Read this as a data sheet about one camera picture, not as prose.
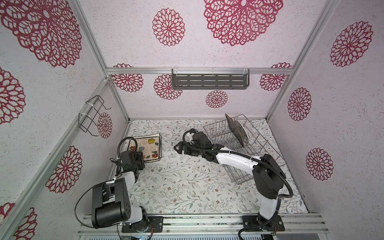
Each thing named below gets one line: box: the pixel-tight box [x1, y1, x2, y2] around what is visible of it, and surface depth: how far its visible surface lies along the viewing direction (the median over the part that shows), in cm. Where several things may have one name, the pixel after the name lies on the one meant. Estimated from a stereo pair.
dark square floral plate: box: [128, 133, 162, 163], surface depth 102 cm
